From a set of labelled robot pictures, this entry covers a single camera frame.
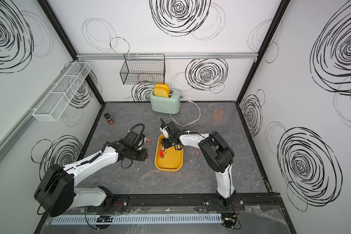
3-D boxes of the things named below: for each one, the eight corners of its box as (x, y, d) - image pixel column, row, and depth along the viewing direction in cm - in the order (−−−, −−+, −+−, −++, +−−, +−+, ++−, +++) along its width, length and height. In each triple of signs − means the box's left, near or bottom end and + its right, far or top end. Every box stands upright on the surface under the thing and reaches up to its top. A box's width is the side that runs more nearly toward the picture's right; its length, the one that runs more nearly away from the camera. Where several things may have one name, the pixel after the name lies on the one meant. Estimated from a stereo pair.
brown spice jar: (108, 126, 108) (102, 117, 99) (110, 121, 110) (104, 112, 102) (114, 126, 108) (108, 117, 99) (115, 121, 110) (110, 112, 102)
